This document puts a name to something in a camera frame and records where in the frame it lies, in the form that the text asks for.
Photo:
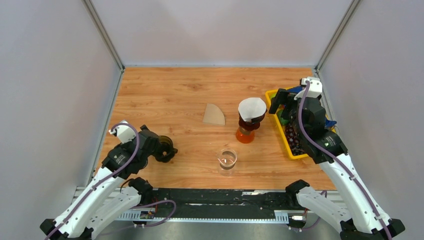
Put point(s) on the orange glass carafe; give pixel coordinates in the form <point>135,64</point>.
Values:
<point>245,136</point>

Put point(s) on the aluminium frame post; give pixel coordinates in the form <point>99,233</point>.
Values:
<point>93,13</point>
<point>348,15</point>

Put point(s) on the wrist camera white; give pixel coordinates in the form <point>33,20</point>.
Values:
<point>311,88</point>
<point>123,132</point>

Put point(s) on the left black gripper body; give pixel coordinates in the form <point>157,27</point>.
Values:
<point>145,161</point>

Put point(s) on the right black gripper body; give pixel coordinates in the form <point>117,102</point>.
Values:
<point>289,110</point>

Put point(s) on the aluminium frame post right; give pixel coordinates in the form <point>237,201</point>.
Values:
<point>348,15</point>

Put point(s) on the olive plastic coffee dripper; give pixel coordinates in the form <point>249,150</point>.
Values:
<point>166,151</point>

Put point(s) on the aluminium frame post left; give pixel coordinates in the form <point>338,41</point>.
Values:
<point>93,13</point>

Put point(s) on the clear glass beaker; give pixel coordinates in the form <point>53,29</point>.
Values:
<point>227,159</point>

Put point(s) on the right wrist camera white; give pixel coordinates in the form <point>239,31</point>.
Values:
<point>311,88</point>

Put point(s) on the blue chips bag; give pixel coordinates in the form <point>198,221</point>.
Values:
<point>329,124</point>

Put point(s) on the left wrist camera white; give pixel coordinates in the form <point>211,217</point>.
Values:
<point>123,132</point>

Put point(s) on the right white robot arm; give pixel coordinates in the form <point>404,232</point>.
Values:
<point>362,218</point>

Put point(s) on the brown paper coffee filter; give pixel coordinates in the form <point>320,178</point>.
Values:
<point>213,115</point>

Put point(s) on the white paper coffee filter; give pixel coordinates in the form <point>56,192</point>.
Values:
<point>252,109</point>

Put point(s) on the dark grape bunch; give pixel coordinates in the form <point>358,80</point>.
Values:
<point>294,144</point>

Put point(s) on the green lime lower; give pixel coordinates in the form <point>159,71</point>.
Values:
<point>281,119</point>

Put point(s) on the brown plastic coffee dripper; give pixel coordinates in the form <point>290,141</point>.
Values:
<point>252,124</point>

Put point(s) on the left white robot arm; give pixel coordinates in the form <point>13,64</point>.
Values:
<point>112,191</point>

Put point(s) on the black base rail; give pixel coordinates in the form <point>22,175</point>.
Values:
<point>243,204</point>

